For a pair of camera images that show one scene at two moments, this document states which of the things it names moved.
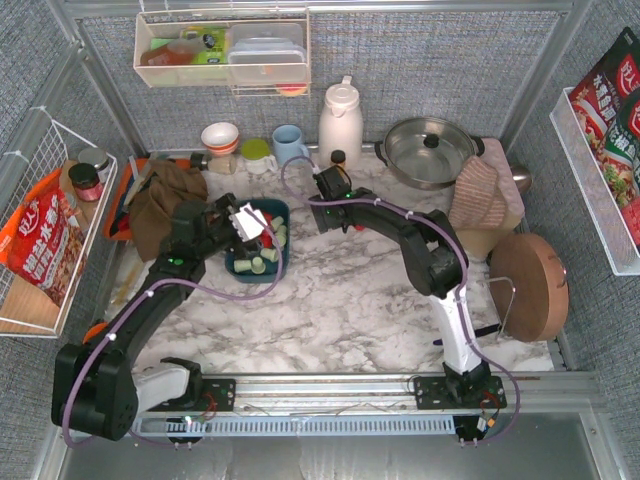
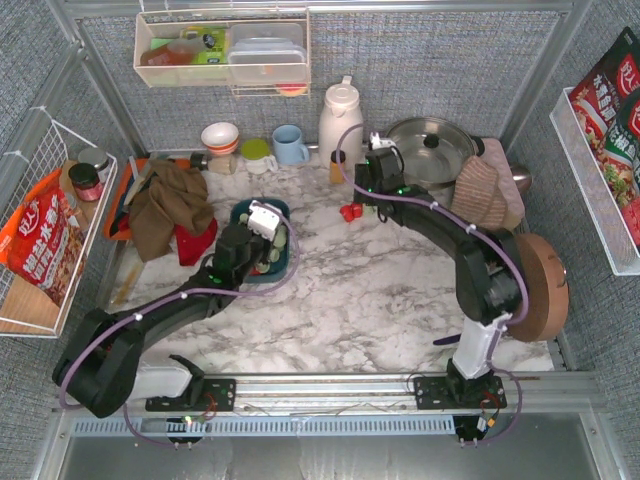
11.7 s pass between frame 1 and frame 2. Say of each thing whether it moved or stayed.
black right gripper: moved
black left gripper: moved
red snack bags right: stayed
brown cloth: stayed
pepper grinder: stayed
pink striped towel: stayed
